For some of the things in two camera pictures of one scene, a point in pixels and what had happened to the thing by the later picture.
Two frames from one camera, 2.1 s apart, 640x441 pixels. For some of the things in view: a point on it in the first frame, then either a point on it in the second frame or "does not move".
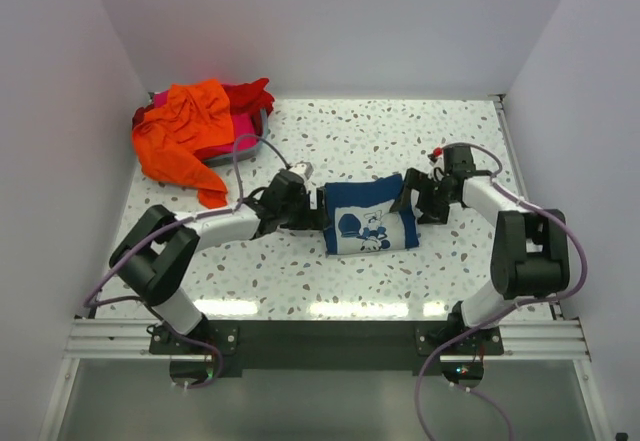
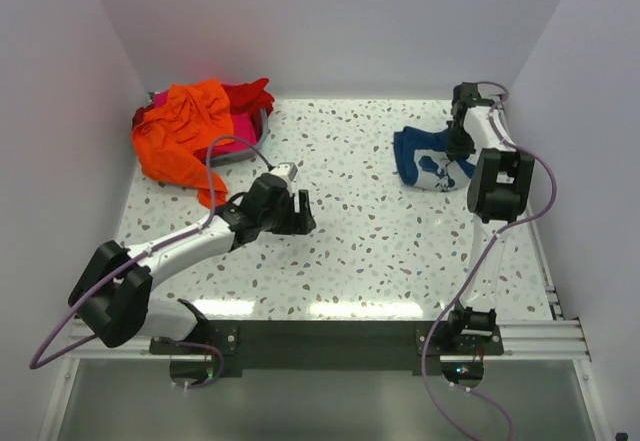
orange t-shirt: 167,139 does not move
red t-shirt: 245,97 does not move
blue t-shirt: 357,217 -> 423,162
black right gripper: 420,196 -> 460,144
